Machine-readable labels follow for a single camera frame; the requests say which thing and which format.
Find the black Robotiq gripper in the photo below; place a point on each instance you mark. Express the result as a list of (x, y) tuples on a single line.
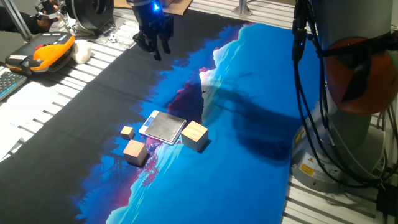
[(150, 18)]

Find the medium wooden block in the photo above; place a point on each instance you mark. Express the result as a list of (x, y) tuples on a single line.
[(135, 152)]

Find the dark sleeved forearm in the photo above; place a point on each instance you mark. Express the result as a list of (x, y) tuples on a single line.
[(12, 21)]

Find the silver digital scale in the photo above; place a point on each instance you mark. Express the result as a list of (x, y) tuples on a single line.
[(164, 127)]

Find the small wooden block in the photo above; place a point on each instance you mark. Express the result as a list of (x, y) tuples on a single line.
[(127, 132)]

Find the large wooden block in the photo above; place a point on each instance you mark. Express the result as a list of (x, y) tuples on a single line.
[(194, 135)]

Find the person's hand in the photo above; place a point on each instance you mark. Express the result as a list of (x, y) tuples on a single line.
[(46, 21)]

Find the white ridged plastic part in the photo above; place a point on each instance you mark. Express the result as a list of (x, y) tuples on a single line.
[(127, 35)]

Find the tiny soccer ball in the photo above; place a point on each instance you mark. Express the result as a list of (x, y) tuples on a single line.
[(112, 38)]

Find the black filament spool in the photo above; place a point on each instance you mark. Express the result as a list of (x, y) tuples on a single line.
[(88, 12)]

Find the white crumpled lump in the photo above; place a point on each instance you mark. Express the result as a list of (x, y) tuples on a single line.
[(82, 51)]

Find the blue black printed cloth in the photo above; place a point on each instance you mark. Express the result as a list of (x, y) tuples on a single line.
[(248, 77)]

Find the orange black teach pendant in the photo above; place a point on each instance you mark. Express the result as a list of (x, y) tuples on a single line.
[(46, 51)]

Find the slanted aluminium pole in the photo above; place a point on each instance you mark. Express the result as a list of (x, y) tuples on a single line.
[(17, 20)]

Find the black computer keyboard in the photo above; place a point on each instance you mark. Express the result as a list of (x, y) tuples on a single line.
[(9, 82)]

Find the aluminium post with foot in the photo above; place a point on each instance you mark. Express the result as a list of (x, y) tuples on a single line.
[(241, 7)]

